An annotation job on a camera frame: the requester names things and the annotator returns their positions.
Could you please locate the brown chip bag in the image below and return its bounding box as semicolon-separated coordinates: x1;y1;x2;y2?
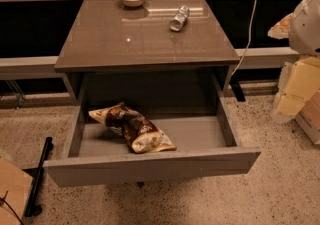
88;102;177;154

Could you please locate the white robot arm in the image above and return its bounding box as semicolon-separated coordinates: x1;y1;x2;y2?
268;0;320;56

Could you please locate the grey cabinet counter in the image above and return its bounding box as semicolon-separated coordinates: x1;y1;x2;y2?
55;0;239;99

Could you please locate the open grey top drawer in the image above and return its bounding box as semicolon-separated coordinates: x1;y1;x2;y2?
45;71;260;187

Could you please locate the silver crushed can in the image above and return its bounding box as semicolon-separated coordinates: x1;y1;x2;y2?
169;5;190;32

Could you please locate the cardboard box right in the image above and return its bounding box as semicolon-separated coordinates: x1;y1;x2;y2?
296;90;320;145

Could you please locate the brown cardboard box left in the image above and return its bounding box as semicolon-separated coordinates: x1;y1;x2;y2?
0;157;32;225

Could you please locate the black metal bar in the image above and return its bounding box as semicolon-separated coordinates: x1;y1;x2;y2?
24;137;53;217

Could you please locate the grey window ledge rail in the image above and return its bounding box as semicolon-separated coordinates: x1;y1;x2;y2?
0;47;300;80

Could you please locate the white cable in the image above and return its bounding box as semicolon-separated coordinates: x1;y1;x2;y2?
230;0;259;77

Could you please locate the black thin cable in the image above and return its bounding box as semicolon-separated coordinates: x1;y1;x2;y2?
0;190;25;225

